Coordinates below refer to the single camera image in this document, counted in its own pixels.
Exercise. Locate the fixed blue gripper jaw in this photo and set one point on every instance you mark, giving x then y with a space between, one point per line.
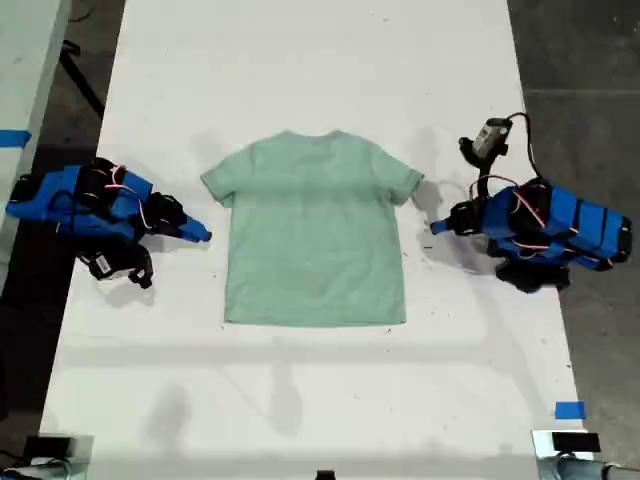
441 223
195 225

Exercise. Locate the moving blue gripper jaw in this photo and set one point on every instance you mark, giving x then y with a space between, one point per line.
192 237
442 230

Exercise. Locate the pale green t-shirt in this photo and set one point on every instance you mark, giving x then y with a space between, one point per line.
315 225

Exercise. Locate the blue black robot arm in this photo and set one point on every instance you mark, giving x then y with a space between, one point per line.
65 200
565 215

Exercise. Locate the black stand leg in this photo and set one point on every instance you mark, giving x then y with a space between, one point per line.
80 80

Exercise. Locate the long blue tape strip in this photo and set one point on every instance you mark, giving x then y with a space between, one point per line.
12 137

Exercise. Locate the white side table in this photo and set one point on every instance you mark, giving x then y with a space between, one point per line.
25 50

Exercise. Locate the short blue tape strip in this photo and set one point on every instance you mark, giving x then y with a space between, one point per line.
570 410

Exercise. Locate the silver metal plate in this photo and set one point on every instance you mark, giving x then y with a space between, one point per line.
541 442
82 450

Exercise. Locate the small black box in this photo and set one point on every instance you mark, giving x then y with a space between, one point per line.
575 442
47 445

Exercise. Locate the black camera stalk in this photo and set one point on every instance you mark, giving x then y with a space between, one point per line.
484 187

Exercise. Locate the black camera box white label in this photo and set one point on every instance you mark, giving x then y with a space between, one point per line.
102 264

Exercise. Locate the black camera box silver face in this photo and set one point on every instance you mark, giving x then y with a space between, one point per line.
485 137

